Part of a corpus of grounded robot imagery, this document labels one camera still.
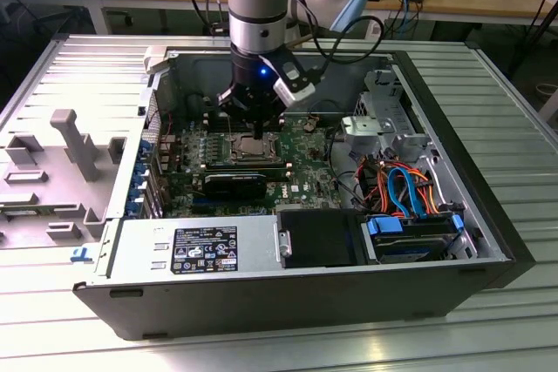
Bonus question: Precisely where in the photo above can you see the green motherboard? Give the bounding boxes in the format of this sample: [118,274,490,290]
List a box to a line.
[157,113,352,219]

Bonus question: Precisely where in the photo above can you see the green RAM stick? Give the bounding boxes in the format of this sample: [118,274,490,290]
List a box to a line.
[0,208,43,220]

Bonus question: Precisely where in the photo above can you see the silver hard disk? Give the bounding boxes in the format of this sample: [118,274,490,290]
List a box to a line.
[373,233,451,265]

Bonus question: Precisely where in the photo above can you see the metal drive cage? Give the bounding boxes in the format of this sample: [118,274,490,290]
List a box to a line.
[353,67,480,262]

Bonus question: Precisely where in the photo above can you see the black camera cable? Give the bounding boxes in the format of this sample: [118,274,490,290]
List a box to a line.
[287,0,387,81]

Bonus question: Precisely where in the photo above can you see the CPU socket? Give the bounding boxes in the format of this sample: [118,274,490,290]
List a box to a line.
[227,130,282,164]

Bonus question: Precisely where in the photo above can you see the grey parts rack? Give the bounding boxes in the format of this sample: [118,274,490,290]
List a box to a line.
[0,108,128,252]

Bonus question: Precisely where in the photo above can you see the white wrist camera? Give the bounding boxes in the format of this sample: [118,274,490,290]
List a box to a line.
[272,57,317,107]

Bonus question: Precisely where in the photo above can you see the black power supply label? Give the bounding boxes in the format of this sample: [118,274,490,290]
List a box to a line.
[173,226,239,275]

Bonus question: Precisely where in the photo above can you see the blue expansion slot retainer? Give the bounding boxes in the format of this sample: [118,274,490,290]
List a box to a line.
[125,139,159,220]

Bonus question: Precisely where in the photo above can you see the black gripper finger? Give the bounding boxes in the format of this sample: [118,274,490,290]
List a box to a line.
[216,84,259,138]
[257,99,287,138]

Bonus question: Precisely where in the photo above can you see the black bay cover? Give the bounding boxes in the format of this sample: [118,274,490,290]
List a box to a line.
[276,208,368,269]

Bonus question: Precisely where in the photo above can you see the silver power supply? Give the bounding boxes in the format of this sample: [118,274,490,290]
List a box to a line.
[93,213,282,281]

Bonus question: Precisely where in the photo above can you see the round silver bracket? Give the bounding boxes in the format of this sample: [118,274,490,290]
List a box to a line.
[341,114,392,156]

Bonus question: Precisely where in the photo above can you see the blue disk carrier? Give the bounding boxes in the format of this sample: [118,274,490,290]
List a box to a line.
[365,213,466,240]

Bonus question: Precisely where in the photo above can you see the metal socket cover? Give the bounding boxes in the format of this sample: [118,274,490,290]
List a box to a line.
[228,132,281,163]

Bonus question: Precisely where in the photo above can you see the black PC case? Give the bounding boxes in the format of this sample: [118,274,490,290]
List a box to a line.
[71,45,536,342]

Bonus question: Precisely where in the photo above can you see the silver CPU plate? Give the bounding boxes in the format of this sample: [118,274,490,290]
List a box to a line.
[238,139,268,158]

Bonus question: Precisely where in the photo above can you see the blue data wire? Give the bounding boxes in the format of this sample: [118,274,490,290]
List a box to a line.
[386,165,431,220]

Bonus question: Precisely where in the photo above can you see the orange power wires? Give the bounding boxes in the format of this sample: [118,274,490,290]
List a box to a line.
[356,160,440,217]

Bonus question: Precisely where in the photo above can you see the white bin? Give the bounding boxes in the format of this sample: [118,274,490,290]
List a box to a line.
[534,82,558,127]

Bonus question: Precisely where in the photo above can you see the black graphics card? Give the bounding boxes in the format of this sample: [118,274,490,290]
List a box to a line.
[202,170,268,200]

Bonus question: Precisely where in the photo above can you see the black wire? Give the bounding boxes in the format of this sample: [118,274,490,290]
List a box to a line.
[325,126,370,213]

